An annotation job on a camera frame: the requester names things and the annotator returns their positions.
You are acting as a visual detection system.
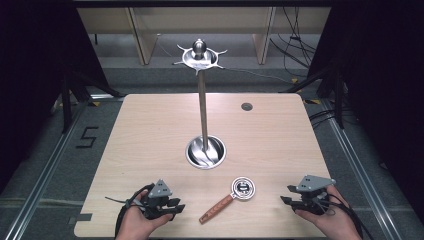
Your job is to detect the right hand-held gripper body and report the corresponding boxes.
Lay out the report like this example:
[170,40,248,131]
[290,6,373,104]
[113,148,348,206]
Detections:
[292,174,337,215]

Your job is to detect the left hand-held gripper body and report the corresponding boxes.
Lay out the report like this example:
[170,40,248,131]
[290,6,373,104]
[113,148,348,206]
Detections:
[139,178,174,220]

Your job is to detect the small strainer with wooden handle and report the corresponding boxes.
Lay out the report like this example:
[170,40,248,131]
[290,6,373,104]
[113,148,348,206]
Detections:
[198,176,257,225]

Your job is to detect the stainless steel utensil rack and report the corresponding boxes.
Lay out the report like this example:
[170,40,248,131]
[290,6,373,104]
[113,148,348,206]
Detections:
[173,38,228,170]

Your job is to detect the person's left hand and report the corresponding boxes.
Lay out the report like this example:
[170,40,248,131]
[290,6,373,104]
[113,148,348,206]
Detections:
[115,189,174,240]

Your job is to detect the person's right hand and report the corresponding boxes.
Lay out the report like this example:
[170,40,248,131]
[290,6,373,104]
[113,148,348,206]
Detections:
[294,184,363,240]

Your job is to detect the black metal stand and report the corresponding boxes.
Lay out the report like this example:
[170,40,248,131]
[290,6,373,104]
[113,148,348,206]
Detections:
[279,61,346,130]
[59,64,125,134]

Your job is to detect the dark curtain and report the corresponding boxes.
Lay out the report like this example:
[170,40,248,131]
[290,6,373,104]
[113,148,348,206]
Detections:
[306,0,424,214]
[0,0,111,194]

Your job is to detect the light wooden bench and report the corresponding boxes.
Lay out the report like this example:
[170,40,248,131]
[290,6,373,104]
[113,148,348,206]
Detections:
[77,7,331,66]

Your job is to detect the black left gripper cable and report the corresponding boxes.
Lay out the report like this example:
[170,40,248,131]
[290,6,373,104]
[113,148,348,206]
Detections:
[104,184,156,238]

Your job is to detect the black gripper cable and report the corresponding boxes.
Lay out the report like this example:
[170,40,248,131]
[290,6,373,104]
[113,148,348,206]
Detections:
[104,184,156,238]
[319,192,375,240]

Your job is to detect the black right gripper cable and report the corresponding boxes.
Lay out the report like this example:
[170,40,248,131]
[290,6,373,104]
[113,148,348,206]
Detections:
[319,192,375,240]

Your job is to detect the aluminium floor rail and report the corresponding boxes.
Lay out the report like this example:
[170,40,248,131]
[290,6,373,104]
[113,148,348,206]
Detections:
[2,94,125,240]
[301,98,424,240]

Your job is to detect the black floor cables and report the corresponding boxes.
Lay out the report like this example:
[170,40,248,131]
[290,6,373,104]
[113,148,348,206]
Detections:
[308,107,344,130]

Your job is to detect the thin white floor cable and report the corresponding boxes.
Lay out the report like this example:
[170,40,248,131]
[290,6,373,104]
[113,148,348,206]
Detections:
[155,33,295,84]

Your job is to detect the bundle of black hanging cables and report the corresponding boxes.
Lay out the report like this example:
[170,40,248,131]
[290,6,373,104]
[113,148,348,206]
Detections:
[269,6,318,69]

